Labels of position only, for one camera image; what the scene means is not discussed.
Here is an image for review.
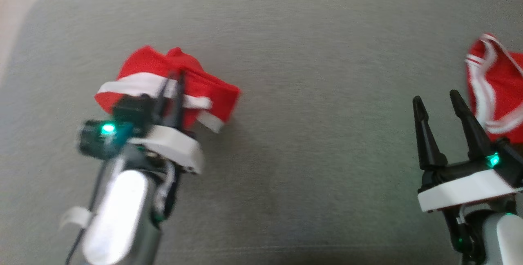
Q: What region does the red shirt with white sleeves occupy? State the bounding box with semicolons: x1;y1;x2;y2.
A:
465;33;523;144

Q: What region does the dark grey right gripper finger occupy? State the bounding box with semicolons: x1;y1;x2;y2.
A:
413;96;448;171
450;90;494;162

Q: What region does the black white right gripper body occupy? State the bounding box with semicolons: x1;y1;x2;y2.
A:
418;158;523;213

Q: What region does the black cable with teal connector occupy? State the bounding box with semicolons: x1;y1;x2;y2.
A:
65;224;88;265

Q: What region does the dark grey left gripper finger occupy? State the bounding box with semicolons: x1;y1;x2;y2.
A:
172;71;186;129
152;77;173;124

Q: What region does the white arm strap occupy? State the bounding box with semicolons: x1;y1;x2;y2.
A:
59;207;94;229

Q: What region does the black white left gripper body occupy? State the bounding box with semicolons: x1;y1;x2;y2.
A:
111;95;205;175

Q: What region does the red garment with white band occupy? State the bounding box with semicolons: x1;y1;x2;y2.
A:
94;46;241;134

